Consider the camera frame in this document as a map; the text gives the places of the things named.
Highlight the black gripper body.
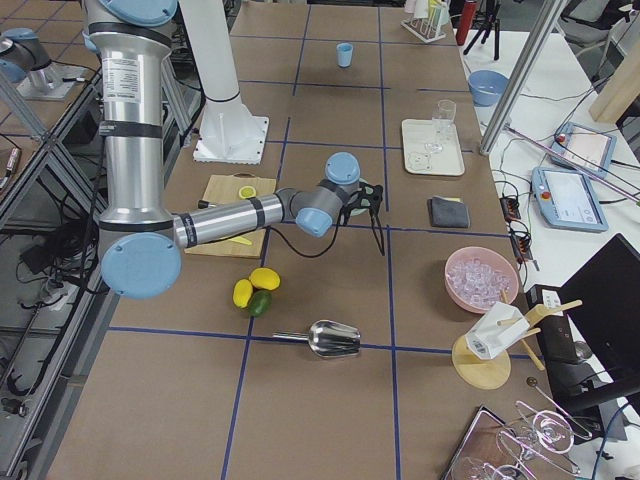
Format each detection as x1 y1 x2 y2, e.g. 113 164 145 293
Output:
348 182 383 216

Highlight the light green bowl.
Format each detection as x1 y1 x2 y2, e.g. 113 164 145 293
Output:
349 178 372 216

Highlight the light blue cup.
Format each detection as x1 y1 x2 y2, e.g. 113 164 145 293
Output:
336 42 354 68

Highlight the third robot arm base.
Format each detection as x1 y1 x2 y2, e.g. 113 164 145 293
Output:
1 27 90 101

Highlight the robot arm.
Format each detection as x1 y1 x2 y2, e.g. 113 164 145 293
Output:
82 1 375 299

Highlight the pink bowl of ice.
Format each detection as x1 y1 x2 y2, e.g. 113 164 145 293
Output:
444 246 520 314

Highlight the metal ice scoop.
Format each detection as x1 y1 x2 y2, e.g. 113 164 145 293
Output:
273 319 361 358

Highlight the blue bowl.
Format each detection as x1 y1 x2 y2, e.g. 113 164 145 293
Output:
468 70 509 107

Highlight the grey folded cloth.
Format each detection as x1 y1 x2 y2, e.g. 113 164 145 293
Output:
427 196 470 228

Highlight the cream bear tray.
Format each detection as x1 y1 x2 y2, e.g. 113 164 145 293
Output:
401 119 465 177

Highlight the clear wine glass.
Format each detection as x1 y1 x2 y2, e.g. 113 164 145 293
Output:
425 99 456 154

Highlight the yellow lemon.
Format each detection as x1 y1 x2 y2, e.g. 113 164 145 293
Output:
232 278 254 309
249 267 281 291

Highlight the lemon half slice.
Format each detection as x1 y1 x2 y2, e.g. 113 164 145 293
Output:
238 185 257 199

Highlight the yellow plastic knife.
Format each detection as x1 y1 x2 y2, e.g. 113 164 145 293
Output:
220 236 253 246

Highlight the green lime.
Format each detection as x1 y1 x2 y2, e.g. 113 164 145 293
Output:
247 290 272 317

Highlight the wooden cutting board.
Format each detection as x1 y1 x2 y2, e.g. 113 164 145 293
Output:
185 174 277 259

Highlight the white paper cup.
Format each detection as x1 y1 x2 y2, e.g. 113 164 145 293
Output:
464 302 529 360

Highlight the wooden mug tree stand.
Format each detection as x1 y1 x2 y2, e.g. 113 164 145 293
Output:
452 300 583 390

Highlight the blue teach pendant near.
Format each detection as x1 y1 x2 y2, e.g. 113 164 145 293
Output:
531 167 609 232

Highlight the blue teach pendant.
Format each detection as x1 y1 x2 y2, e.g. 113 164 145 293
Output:
550 122 616 178
531 167 609 232

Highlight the black tripod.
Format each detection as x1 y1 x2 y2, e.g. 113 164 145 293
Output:
463 0 501 61

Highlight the red bottle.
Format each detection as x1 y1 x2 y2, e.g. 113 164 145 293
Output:
456 0 477 46

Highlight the blue teach pendant far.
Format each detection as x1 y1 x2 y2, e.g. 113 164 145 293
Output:
550 122 616 178

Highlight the black monitor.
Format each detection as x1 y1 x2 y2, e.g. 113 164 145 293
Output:
526 233 639 414

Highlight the glass rack with glasses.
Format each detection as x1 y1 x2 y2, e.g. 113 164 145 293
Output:
441 392 593 479

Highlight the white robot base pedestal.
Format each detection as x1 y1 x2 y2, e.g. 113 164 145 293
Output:
179 0 269 165

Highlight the black handled knife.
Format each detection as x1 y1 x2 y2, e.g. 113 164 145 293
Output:
197 200 217 209

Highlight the white wire cup rack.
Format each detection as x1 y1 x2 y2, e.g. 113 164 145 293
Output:
401 0 450 44

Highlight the aluminium frame post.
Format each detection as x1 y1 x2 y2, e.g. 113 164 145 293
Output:
479 0 568 156

